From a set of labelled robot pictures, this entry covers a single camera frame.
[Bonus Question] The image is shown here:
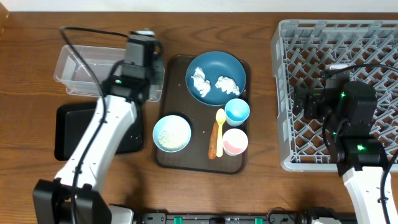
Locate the light blue bowl with rice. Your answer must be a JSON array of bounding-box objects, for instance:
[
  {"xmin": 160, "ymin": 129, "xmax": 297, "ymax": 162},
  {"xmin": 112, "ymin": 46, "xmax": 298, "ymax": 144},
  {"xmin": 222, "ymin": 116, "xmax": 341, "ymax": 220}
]
[{"xmin": 152, "ymin": 115, "xmax": 192, "ymax": 153}]

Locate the pale yellow plastic spoon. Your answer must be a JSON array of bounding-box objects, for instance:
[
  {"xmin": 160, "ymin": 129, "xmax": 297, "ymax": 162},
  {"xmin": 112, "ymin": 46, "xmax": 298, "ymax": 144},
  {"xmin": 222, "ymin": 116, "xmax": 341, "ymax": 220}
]
[{"xmin": 216, "ymin": 108, "xmax": 226, "ymax": 157}]

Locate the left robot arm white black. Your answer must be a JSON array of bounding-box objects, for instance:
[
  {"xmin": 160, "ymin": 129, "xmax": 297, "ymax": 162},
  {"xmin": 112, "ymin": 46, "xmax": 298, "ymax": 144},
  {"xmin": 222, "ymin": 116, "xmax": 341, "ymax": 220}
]
[{"xmin": 33, "ymin": 75, "xmax": 150, "ymax": 223}]

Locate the clear plastic waste bin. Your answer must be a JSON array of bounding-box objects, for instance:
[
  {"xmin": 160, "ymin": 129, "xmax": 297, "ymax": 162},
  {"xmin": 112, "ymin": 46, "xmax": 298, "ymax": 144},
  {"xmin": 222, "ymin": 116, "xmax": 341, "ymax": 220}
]
[{"xmin": 53, "ymin": 44, "xmax": 165, "ymax": 103}]

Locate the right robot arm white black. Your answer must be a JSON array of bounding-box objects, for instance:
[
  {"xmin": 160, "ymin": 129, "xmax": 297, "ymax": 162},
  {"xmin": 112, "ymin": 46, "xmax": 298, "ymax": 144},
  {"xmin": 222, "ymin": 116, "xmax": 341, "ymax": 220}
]
[{"xmin": 293, "ymin": 81, "xmax": 397, "ymax": 223}]

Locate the orange carrot stick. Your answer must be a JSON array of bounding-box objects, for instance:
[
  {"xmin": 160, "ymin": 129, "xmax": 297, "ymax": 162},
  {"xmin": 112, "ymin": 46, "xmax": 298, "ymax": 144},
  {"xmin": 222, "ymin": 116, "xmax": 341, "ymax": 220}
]
[{"xmin": 208, "ymin": 121, "xmax": 218, "ymax": 159}]

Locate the grey dishwasher rack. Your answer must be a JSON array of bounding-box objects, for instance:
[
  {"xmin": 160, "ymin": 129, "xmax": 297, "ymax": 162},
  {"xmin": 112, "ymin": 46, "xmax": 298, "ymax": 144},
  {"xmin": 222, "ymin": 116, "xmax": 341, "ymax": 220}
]
[{"xmin": 271, "ymin": 20, "xmax": 397, "ymax": 172}]

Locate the light blue cup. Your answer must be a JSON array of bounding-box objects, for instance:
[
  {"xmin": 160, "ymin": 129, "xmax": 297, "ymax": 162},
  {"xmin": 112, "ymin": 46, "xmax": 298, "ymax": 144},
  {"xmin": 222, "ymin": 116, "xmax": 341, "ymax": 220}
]
[{"xmin": 224, "ymin": 98, "xmax": 251, "ymax": 127}]

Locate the black waste tray bin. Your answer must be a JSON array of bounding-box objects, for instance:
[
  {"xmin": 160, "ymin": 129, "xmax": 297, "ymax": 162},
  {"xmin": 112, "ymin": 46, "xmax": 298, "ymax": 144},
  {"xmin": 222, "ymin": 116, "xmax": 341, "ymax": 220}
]
[{"xmin": 54, "ymin": 102, "xmax": 144, "ymax": 161}]

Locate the pink white cup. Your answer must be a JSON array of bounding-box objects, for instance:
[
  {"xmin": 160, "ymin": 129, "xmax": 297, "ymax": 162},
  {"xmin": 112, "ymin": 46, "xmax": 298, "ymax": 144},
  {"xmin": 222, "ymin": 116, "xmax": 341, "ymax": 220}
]
[{"xmin": 223, "ymin": 128, "xmax": 248, "ymax": 156}]

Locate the dark blue plate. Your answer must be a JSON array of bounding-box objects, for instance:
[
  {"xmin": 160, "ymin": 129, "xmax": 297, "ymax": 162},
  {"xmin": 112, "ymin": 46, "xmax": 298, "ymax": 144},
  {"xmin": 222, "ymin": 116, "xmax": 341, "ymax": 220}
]
[{"xmin": 185, "ymin": 51, "xmax": 247, "ymax": 106}]

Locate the white tissue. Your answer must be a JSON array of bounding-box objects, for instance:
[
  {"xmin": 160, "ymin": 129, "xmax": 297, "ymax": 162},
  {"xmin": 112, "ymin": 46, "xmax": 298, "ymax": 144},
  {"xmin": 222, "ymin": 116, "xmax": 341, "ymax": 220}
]
[
  {"xmin": 191, "ymin": 67, "xmax": 211, "ymax": 98},
  {"xmin": 215, "ymin": 76, "xmax": 240, "ymax": 96}
]

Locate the brown serving tray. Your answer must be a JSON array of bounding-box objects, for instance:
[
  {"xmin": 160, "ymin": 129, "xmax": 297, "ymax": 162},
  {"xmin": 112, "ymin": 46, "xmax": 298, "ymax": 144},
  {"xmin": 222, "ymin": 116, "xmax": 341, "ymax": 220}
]
[{"xmin": 153, "ymin": 55, "xmax": 248, "ymax": 175}]

